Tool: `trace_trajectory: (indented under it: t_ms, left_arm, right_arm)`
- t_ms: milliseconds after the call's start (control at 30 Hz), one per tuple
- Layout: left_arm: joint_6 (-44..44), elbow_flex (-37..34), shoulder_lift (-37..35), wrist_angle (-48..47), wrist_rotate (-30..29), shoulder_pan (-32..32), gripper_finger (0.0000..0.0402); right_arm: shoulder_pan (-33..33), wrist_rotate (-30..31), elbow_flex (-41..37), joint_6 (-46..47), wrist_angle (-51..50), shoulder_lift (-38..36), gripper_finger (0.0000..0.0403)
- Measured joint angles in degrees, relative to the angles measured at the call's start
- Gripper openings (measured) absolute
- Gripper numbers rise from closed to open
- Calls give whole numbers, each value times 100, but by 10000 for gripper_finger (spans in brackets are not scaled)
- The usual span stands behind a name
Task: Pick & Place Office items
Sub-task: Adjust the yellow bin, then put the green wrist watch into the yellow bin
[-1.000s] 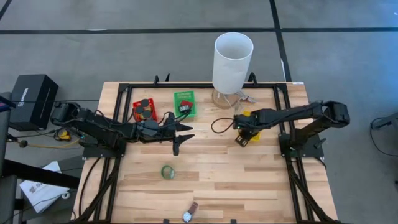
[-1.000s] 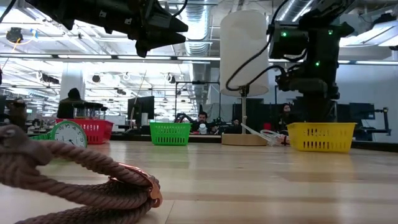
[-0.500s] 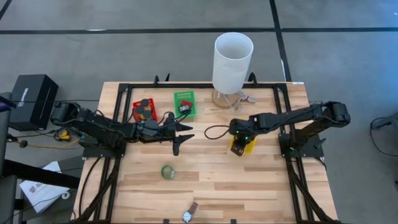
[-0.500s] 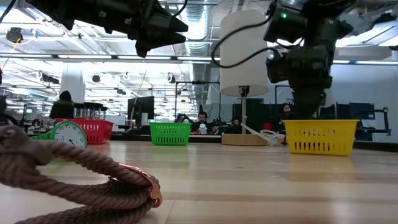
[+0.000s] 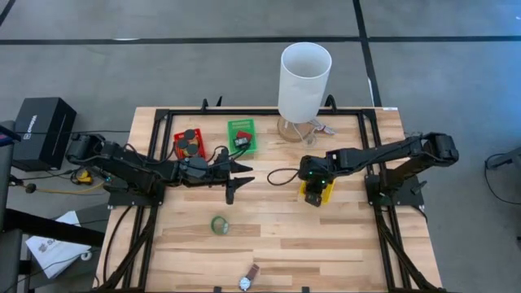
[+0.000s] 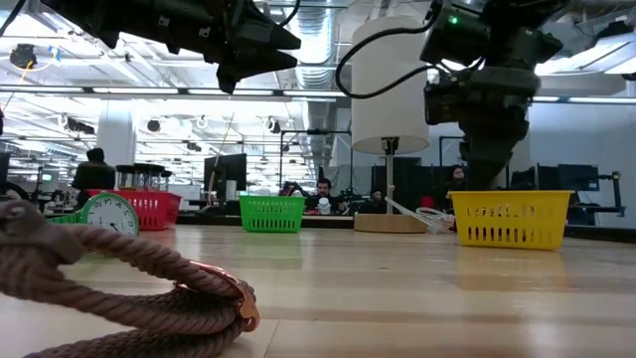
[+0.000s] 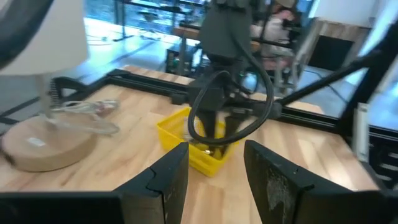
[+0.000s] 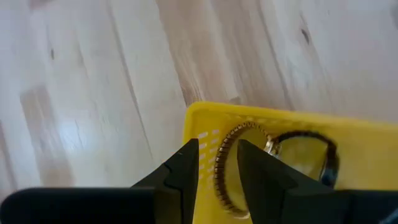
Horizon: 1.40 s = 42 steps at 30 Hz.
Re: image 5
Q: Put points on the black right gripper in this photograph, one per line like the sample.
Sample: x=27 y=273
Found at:
x=315 y=171

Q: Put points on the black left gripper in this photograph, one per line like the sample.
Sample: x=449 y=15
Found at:
x=199 y=173

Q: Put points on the yellow plastic mesh basket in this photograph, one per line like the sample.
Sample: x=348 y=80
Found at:
x=330 y=192

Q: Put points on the large black-capped yellow sand hourglass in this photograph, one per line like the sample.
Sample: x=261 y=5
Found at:
x=182 y=143

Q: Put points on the red plastic mesh basket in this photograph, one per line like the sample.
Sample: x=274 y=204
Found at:
x=178 y=136

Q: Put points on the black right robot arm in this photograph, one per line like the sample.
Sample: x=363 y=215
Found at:
x=374 y=152

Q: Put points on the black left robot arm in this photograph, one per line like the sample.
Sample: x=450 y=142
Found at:
x=130 y=163

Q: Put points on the green plastic mesh basket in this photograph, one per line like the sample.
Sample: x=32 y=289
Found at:
x=233 y=128

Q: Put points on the green round analog clock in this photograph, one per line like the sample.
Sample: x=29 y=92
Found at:
x=220 y=225

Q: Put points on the black table clamp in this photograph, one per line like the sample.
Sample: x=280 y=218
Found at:
x=205 y=104
x=219 y=101
x=330 y=101

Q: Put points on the white shade table lamp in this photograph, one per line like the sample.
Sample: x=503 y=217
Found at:
x=303 y=85

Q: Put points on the white printed paper sheet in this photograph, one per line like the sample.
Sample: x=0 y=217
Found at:
x=55 y=248

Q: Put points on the black cardboard box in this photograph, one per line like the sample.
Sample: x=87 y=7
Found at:
x=42 y=130

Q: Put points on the black cart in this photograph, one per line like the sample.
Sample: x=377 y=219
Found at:
x=8 y=203

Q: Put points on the black aluminium table frame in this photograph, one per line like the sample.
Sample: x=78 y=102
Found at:
x=264 y=112

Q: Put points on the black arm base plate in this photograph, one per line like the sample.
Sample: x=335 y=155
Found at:
x=407 y=197
x=122 y=199

